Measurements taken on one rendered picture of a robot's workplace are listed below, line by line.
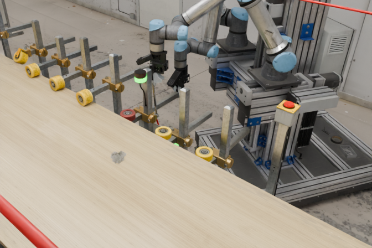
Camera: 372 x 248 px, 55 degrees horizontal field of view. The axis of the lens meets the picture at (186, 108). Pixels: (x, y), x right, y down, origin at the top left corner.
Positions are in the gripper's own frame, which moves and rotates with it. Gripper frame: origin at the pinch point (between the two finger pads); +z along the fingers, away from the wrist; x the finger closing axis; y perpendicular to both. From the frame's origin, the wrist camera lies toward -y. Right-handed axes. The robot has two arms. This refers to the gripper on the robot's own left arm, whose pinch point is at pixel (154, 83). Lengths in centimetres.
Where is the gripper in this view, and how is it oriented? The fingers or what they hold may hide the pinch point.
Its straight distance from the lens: 195.9
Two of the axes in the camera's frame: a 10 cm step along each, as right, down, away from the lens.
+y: 9.5, 1.9, -2.5
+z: -0.3, 8.5, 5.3
